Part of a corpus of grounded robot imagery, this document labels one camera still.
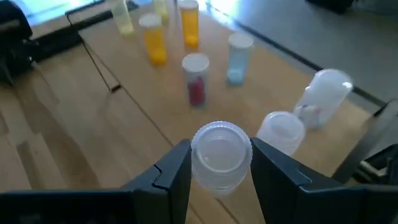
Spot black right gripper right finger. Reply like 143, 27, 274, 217
250, 137, 353, 224

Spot wooden shelf black metal legs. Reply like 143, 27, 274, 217
65, 0, 398, 224

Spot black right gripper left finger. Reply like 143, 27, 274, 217
123, 139, 193, 224

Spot black metal table frame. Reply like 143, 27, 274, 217
30, 27, 398, 186

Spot blue pill bottle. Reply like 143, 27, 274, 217
226, 32, 254, 87

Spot orange pill bottle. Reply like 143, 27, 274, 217
138, 13, 168, 67
177, 0, 200, 50

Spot pill bottle with red pills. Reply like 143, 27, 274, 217
182, 52, 210, 108

